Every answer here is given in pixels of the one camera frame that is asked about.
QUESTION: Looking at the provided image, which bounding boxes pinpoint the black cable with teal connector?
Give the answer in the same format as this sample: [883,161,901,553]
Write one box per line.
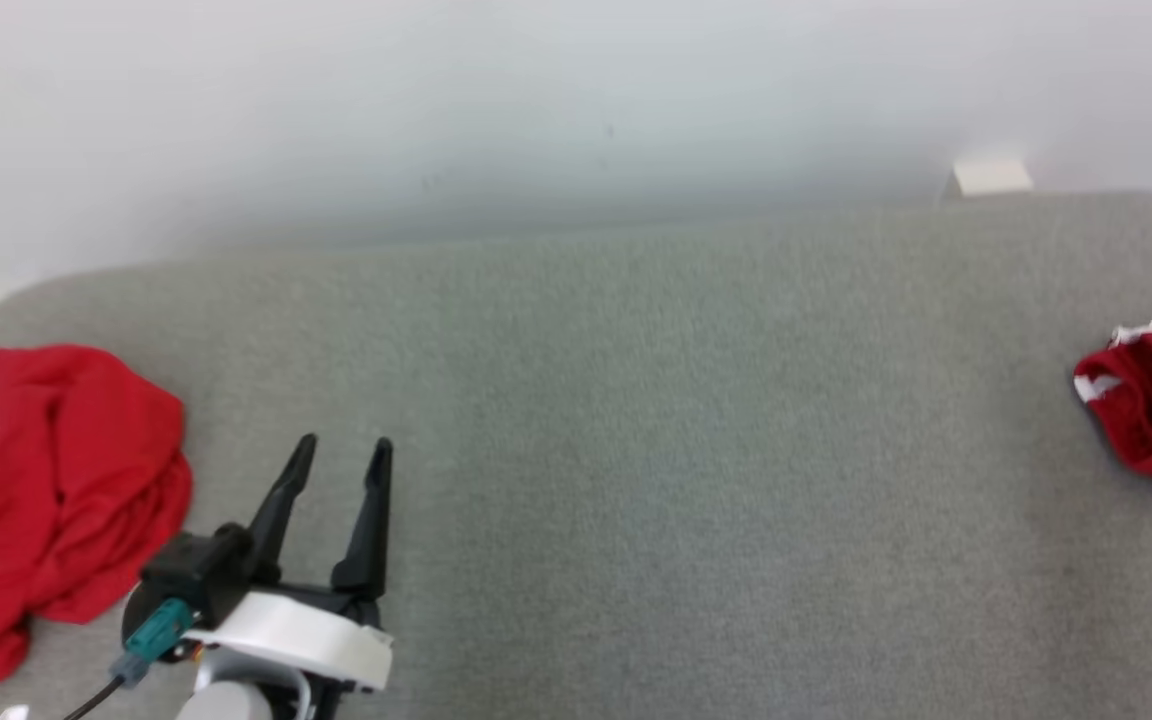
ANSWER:
[61,598,195,720]

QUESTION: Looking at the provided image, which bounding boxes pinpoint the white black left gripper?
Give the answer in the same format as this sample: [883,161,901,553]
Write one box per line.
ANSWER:
[184,432,397,720]

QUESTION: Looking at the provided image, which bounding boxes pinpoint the small white box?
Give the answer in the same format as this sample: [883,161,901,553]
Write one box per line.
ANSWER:
[950,160,1035,198]

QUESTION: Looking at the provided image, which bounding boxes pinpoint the red basketball jersey white trim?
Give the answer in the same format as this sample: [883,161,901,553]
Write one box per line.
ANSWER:
[0,345,194,696]

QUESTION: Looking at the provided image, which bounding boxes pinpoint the red shorts with white band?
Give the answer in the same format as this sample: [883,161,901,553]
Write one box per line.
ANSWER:
[1073,303,1152,499]

